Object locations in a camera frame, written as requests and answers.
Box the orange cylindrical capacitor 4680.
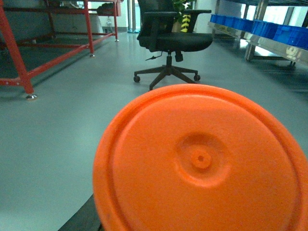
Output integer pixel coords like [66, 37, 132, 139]
[93, 84, 308, 231]

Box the green potted plant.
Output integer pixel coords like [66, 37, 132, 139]
[172, 0, 195, 33]

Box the black office chair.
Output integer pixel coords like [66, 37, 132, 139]
[133, 0, 213, 90]

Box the steel shelf with blue bins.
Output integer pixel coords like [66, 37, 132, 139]
[208, 0, 308, 65]

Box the red conveyor frame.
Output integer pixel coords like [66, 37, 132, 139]
[0, 0, 121, 100]

